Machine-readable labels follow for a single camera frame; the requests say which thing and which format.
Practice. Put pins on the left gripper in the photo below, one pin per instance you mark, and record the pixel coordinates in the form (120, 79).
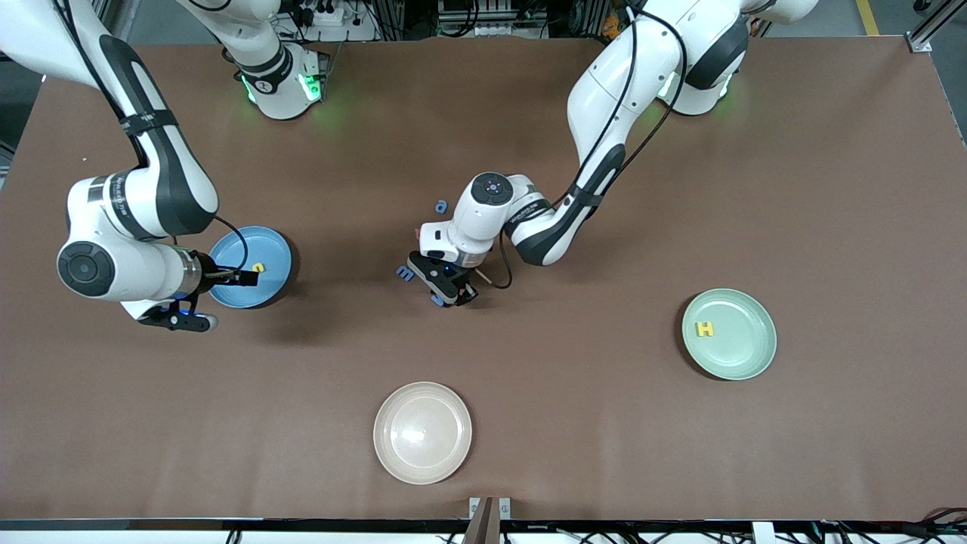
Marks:
(458, 285)

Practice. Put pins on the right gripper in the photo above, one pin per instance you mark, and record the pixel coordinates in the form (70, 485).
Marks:
(214, 275)

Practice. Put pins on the blue lowercase letter m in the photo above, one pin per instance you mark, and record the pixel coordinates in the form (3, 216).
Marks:
(405, 273)

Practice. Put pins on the yellow letter H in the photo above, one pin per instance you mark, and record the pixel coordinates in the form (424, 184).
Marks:
(705, 329)

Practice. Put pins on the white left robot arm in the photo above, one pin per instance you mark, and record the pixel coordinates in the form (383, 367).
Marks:
(604, 91)

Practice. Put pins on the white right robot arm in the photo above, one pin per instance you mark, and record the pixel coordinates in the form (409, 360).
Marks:
(174, 196)

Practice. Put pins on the blue plate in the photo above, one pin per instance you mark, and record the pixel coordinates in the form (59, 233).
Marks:
(272, 249)

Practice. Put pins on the beige plate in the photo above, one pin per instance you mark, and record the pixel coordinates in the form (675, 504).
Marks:
(422, 433)

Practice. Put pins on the long white power strip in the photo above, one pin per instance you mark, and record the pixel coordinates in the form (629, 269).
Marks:
(491, 30)

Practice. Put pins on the pale green plate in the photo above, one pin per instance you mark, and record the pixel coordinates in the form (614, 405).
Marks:
(736, 344)

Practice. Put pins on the white power strip with plugs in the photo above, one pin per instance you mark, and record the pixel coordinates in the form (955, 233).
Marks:
(321, 13)

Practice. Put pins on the orange packaged items pile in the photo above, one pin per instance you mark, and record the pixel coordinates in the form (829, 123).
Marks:
(612, 29)

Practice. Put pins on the small grey metal bracket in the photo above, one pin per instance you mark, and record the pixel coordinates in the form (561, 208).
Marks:
(474, 508)
(505, 508)

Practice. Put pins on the tan camera stand post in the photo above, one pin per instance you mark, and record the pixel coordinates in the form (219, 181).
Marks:
(483, 525)

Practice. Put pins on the aluminium frame profile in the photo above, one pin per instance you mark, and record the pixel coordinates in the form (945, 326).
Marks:
(933, 26)

